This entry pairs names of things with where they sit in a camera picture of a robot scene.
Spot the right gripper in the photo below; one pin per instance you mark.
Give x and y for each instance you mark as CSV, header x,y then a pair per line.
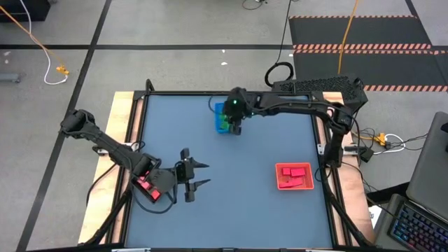
x,y
236,112

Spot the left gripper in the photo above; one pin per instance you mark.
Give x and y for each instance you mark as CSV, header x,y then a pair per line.
x,y
185,171

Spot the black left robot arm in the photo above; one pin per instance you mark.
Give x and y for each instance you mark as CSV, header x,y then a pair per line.
x,y
105,143

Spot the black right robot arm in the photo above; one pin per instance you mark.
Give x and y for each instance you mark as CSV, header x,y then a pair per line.
x,y
297,105

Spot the blue plastic basket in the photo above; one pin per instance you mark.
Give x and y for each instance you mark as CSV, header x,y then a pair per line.
x,y
217,120

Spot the black plastic basket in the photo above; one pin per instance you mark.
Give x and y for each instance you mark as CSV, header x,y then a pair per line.
x,y
141,192

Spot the black perforated computer tower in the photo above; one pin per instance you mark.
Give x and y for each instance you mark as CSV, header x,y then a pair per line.
x,y
315,84

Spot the orange plastic basket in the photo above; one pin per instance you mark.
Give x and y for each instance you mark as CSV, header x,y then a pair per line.
x,y
309,182

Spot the wooden table board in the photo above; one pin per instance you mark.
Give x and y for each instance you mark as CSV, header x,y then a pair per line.
x,y
358,217
115,105

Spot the black power adapter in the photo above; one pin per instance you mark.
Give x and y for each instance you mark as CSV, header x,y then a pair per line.
x,y
365,154

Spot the yellow power plug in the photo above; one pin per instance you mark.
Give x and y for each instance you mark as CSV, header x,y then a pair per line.
x,y
381,138

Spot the black hazard-striped floor mat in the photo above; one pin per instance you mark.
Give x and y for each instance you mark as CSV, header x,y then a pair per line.
x,y
367,31

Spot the white paper sheet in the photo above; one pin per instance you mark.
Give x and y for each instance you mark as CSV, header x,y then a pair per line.
x,y
374,217

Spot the grey floor object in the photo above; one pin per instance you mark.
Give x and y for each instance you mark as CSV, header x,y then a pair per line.
x,y
8,77

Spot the laptop with backlit keyboard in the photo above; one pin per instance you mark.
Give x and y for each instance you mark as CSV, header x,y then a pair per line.
x,y
416,227

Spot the black box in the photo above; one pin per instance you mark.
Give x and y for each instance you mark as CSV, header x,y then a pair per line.
x,y
21,10

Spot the black corner bracket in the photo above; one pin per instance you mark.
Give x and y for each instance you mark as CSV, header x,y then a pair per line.
x,y
150,85

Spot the black diagonal frame strut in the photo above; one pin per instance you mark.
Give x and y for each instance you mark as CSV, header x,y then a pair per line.
x,y
112,217
344,213

